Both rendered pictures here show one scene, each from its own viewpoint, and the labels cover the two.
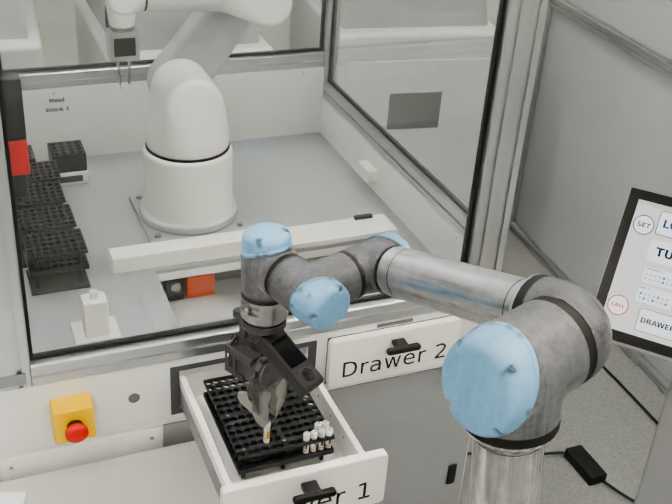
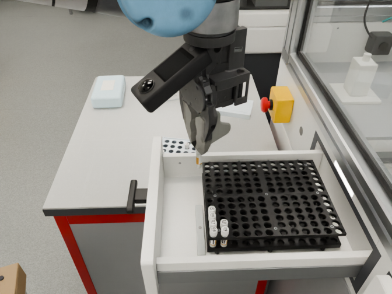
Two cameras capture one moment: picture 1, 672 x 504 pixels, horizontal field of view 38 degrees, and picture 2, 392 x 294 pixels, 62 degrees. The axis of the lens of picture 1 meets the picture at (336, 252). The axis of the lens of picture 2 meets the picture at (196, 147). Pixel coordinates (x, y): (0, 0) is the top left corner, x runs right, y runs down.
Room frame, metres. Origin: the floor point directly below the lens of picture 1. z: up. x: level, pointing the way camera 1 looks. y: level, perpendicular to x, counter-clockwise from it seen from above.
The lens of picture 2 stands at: (1.41, -0.31, 1.34)
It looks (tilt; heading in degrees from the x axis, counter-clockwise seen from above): 40 degrees down; 112
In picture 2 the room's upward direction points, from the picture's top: straight up
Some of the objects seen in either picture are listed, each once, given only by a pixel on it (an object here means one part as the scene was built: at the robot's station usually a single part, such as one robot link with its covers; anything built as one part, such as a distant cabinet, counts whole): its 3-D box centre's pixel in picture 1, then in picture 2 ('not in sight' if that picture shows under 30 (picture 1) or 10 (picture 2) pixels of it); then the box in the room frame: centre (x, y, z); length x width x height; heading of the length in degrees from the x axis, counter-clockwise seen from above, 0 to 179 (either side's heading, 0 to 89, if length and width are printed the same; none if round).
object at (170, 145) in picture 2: not in sight; (182, 154); (1.14, 0.27, 0.78); 0.12 x 0.08 x 0.04; 13
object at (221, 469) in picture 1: (264, 419); (268, 207); (1.39, 0.11, 0.86); 0.40 x 0.26 x 0.06; 24
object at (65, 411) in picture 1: (73, 419); (279, 104); (1.34, 0.45, 0.88); 0.07 x 0.05 x 0.07; 114
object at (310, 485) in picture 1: (312, 490); (139, 195); (1.17, 0.01, 0.91); 0.07 x 0.04 x 0.01; 114
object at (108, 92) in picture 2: not in sight; (109, 90); (0.78, 0.46, 0.78); 0.15 x 0.10 x 0.04; 117
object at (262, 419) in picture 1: (251, 403); (202, 121); (1.25, 0.12, 1.01); 0.06 x 0.03 x 0.09; 53
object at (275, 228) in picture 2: (266, 420); (263, 205); (1.38, 0.10, 0.87); 0.22 x 0.18 x 0.06; 24
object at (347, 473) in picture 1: (305, 494); (155, 207); (1.20, 0.02, 0.87); 0.29 x 0.02 x 0.11; 114
